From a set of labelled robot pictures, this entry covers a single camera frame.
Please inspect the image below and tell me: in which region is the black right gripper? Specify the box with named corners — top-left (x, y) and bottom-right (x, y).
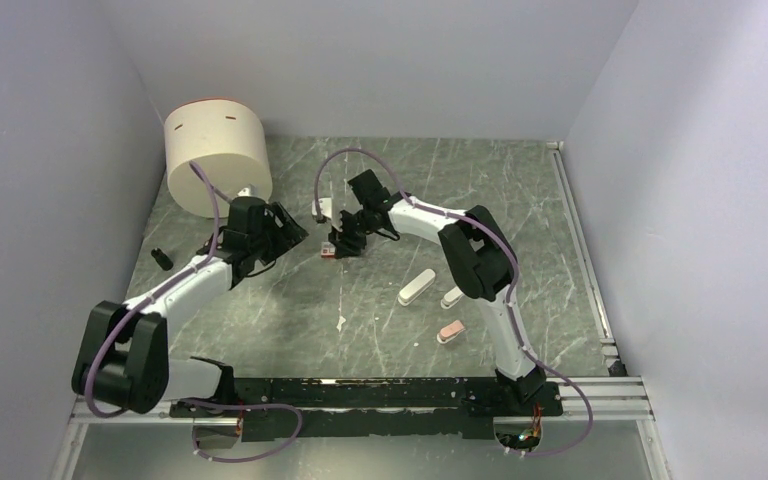
top-left (327, 208), bottom-right (375, 260)

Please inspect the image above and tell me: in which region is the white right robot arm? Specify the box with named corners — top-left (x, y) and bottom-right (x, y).
top-left (312, 170), bottom-right (546, 414)

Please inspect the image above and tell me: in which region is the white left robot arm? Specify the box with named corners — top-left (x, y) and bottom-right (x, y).
top-left (71, 197), bottom-right (308, 417)

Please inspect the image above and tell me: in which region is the cream cylindrical container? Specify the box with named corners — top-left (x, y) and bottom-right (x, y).
top-left (164, 98), bottom-right (273, 218)

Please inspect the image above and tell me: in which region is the small black cylinder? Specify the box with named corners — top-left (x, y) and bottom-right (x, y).
top-left (150, 248), bottom-right (174, 271)

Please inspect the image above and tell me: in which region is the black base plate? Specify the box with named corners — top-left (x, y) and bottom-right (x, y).
top-left (169, 377), bottom-right (564, 442)

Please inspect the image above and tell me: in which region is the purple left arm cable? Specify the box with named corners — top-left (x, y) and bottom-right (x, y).
top-left (83, 160), bottom-right (304, 464)

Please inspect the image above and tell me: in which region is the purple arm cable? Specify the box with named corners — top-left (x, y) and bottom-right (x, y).
top-left (312, 147), bottom-right (595, 460)
top-left (83, 160), bottom-right (304, 464)

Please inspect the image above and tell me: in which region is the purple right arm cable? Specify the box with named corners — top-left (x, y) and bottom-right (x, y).
top-left (312, 147), bottom-right (595, 460)

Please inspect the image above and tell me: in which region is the aluminium frame rail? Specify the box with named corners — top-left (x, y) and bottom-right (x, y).
top-left (69, 140), bottom-right (656, 425)

